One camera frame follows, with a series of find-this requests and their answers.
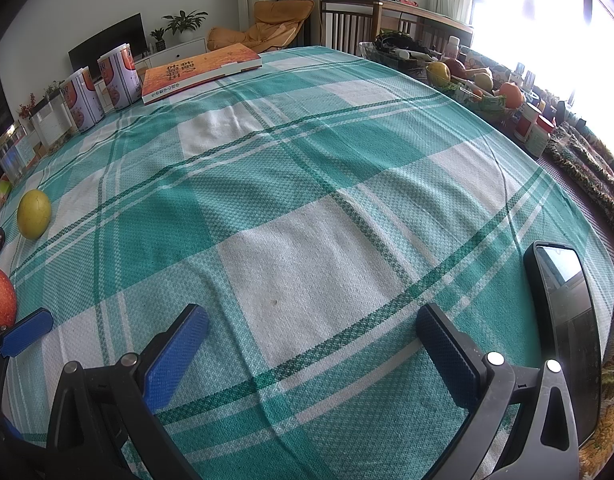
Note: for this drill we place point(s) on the teal checked tablecloth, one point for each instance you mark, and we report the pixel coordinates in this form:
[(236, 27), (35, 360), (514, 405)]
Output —
[(307, 210)]

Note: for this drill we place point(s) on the orange book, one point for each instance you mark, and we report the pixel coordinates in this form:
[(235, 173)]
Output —
[(197, 72)]

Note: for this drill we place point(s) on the orange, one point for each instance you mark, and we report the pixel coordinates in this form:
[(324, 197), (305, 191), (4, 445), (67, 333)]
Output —
[(510, 94)]

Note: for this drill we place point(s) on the window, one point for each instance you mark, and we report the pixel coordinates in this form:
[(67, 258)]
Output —
[(537, 25)]

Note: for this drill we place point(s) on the red label tin can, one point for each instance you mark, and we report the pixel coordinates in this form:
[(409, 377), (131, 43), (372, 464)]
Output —
[(82, 100), (119, 80)]

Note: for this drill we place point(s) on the red flower decoration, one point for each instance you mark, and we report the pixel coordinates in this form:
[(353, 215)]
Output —
[(27, 103)]

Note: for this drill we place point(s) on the small potted plant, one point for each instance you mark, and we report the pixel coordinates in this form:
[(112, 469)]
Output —
[(158, 37)]

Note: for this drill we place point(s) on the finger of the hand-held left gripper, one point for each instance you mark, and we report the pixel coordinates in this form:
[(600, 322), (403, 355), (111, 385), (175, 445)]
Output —
[(27, 332)]

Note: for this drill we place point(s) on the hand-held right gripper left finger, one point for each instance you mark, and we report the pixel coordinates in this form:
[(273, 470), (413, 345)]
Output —
[(174, 355)]

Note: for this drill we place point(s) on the black television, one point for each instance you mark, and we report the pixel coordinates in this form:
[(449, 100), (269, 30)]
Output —
[(112, 37)]

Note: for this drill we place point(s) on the patterned woven cloth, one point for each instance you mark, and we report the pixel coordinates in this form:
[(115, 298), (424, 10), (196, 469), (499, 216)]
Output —
[(587, 170)]

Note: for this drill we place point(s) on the pale yellow pear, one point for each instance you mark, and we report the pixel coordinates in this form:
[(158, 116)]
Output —
[(483, 81)]

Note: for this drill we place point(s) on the black smartphone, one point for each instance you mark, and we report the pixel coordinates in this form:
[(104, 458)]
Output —
[(567, 340)]

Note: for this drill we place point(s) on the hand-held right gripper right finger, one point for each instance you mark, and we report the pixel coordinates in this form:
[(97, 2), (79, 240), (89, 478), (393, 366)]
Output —
[(449, 355)]

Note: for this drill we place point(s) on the jar with black lid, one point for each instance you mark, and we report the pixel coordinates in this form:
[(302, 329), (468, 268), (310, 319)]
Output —
[(52, 122)]

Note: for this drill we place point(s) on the dark red apple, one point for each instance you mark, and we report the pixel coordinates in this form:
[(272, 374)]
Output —
[(457, 66)]

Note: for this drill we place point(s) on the yellow-green plum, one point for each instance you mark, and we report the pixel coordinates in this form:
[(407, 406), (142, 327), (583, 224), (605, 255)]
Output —
[(33, 213)]

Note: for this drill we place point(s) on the yellow lemon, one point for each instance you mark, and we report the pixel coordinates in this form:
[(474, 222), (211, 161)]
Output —
[(438, 72)]

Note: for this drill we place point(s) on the white tv cabinet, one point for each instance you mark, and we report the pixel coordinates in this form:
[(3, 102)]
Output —
[(182, 52)]

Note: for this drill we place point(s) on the glass jar with gold lid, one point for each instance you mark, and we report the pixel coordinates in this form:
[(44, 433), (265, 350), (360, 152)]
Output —
[(14, 152)]

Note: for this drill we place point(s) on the green potted plant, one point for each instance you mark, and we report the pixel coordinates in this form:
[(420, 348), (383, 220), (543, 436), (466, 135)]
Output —
[(184, 22)]

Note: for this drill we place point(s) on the orange beanbag chair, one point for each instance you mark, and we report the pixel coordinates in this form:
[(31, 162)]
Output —
[(267, 25)]

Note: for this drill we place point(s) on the wooden chair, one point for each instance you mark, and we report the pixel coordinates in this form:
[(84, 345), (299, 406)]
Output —
[(347, 20)]

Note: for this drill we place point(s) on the white plastic bottle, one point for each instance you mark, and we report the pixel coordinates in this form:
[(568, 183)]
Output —
[(537, 135)]

